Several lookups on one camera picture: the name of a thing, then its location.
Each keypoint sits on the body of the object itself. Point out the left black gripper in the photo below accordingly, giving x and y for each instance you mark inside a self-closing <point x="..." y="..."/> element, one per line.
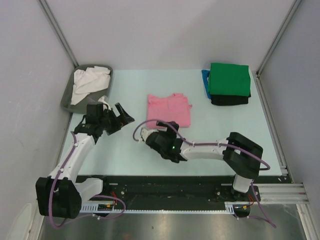
<point x="124" y="118"/>

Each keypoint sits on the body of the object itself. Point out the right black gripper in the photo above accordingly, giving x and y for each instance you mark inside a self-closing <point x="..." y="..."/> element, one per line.
<point x="170" y="130"/>

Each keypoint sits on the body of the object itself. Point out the pink t shirt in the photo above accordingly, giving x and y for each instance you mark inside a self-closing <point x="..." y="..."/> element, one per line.
<point x="173" y="108"/>

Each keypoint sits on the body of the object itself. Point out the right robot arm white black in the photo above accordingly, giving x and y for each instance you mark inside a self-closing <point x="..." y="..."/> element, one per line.
<point x="241" y="154"/>

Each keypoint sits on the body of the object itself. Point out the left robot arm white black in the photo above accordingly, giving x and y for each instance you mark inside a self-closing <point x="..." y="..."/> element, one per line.
<point x="59" y="195"/>

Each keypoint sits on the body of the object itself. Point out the grey fabric basket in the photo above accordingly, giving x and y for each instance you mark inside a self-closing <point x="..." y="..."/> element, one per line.
<point x="80" y="108"/>

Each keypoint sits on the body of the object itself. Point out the white t shirt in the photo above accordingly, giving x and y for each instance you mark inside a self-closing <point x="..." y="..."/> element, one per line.
<point x="91" y="80"/>

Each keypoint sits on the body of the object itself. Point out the black folded t shirt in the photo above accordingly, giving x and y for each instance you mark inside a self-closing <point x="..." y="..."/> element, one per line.
<point x="229" y="100"/>

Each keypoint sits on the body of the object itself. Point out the blue folded t shirt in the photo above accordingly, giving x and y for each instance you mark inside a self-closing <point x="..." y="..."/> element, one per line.
<point x="205" y="78"/>

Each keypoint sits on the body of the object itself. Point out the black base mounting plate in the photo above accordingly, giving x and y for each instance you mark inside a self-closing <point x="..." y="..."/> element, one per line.
<point x="172" y="193"/>

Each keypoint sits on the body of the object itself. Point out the green folded t shirt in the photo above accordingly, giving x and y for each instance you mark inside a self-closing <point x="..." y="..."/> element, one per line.
<point x="229" y="80"/>

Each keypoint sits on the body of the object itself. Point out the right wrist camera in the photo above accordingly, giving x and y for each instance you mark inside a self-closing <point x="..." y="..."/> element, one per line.
<point x="145" y="133"/>

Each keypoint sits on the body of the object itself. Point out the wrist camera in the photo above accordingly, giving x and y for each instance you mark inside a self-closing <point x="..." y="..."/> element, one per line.
<point x="104" y="100"/>
<point x="145" y="133"/>

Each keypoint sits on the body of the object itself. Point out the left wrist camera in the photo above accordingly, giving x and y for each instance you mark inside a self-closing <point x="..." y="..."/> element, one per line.
<point x="104" y="100"/>

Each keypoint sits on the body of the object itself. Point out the right aluminium frame post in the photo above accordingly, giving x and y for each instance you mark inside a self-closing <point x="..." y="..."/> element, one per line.
<point x="281" y="31"/>

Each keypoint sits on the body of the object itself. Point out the aluminium frame post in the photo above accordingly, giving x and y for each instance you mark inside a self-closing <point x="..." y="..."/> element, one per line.
<point x="281" y="31"/>
<point x="48" y="13"/>

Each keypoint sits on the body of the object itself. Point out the left aluminium frame post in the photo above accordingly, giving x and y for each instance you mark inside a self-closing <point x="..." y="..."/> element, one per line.
<point x="48" y="13"/>

